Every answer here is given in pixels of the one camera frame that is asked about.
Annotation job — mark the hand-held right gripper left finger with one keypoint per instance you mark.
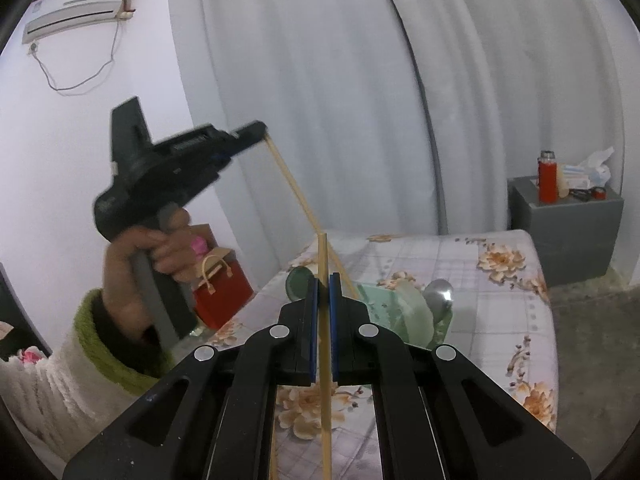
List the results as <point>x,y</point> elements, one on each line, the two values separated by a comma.
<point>312,330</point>

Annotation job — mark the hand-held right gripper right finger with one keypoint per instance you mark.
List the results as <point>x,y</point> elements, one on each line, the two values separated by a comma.
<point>334,330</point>

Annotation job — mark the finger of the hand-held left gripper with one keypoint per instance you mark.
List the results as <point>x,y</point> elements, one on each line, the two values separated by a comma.
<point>240,144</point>
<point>250,128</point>

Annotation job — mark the green star-cutout utensil holder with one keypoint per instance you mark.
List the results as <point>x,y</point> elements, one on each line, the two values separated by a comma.
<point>385,305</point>

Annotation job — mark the light wooden chopstick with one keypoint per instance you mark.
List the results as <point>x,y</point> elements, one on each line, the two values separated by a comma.
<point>325,260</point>
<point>295,190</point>

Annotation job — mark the person's left forearm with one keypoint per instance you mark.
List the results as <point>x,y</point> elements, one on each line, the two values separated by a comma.
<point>50,390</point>

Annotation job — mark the person's left hand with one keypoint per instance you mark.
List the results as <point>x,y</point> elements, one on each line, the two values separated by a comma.
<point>125,270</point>

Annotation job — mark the pink plastic bag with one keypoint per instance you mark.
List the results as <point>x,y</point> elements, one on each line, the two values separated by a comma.
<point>199,245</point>

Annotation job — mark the white curtain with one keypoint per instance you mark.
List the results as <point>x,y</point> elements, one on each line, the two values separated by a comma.
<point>325,85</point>

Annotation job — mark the red gift bag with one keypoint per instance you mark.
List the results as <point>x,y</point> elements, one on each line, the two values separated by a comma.
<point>225,290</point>

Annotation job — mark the floral tablecloth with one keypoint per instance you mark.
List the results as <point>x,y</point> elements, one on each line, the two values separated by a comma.
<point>475,320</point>

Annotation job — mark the white air conditioner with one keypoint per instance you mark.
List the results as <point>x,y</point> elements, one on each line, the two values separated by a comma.
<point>75,10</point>

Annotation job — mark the grey cabinet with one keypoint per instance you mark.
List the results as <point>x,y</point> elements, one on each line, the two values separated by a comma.
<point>565,240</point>

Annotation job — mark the red thermos bottle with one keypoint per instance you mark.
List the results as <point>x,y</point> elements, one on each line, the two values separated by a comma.
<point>547,180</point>

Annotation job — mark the scissors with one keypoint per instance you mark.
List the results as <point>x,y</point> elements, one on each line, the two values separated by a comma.
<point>580,194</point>

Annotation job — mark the tissue pack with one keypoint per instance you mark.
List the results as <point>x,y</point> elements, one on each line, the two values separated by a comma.
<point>587,170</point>

